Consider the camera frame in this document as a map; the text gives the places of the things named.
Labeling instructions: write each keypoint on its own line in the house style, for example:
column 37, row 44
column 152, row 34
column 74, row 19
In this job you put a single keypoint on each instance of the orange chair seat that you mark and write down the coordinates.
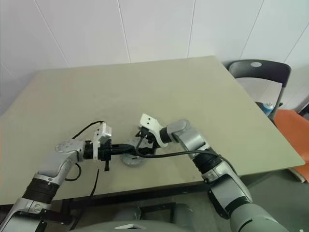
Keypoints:
column 292, row 130

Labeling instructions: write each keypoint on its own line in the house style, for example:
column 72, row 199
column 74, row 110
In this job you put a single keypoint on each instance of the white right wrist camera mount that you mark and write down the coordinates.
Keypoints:
column 148, row 120

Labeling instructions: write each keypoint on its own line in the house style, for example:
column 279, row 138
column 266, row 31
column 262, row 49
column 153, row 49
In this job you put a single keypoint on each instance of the black metal table frame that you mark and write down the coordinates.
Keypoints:
column 132, row 193

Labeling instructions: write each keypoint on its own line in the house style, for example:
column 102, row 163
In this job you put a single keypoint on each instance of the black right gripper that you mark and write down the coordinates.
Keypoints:
column 146, row 134

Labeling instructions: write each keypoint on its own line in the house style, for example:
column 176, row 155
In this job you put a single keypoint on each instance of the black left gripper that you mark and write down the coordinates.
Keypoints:
column 106, row 152

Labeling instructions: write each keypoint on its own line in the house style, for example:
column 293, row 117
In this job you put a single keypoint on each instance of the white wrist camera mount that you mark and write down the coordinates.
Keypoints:
column 102, row 135
column 148, row 120

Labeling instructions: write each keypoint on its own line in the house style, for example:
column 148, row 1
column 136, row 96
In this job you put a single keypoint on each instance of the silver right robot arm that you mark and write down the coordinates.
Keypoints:
column 188, row 135

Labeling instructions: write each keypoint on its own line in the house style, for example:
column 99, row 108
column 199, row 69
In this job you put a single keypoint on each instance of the silver finned motor cover plate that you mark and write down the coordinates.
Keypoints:
column 132, row 161

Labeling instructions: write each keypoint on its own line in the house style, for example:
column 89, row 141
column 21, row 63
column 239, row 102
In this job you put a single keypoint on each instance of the grey robot torso shell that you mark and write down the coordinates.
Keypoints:
column 157, row 227

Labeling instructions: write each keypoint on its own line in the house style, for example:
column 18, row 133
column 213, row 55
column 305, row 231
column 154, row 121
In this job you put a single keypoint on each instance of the blue bottle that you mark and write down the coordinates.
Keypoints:
column 268, row 110

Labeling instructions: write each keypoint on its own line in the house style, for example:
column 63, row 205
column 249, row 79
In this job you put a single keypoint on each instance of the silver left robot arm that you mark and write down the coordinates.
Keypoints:
column 53, row 164

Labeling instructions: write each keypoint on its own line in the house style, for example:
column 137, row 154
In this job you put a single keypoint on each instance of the dark grey rounded hump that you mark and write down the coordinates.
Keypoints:
column 130, row 213
column 181, row 214

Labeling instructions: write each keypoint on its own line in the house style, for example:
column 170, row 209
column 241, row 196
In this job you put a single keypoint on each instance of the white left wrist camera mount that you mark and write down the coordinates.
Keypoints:
column 102, row 135

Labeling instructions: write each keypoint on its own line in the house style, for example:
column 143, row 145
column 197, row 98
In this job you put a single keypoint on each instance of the black plastic chair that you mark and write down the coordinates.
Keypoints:
column 265, row 75

